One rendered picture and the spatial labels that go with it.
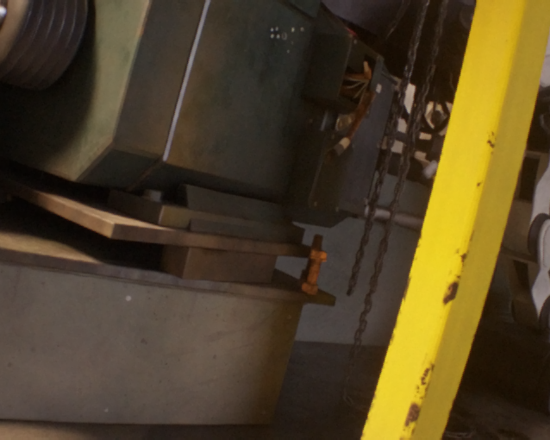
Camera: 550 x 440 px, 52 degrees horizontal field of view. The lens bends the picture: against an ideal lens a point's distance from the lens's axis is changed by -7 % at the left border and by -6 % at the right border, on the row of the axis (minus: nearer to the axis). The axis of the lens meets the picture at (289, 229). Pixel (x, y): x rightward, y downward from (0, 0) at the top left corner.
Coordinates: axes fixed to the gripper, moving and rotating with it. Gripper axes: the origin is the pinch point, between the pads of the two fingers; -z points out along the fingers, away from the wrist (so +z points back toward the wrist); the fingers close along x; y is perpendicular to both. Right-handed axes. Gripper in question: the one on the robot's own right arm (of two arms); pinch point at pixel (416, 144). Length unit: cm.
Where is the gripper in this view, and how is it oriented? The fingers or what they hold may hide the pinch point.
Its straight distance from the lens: 149.2
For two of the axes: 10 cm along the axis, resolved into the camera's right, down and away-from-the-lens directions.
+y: 2.5, -9.7, -0.7
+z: 9.6, 2.6, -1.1
